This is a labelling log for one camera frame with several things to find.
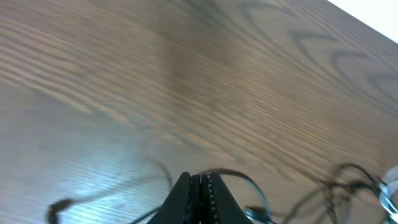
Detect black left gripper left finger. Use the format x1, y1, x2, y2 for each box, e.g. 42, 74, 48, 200
147, 172, 201, 224

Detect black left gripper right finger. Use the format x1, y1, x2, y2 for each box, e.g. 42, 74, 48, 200
200, 172, 252, 224

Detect white cable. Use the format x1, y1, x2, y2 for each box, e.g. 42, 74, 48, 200
244, 166, 398, 224

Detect black USB cable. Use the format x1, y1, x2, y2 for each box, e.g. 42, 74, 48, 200
46, 161, 386, 224

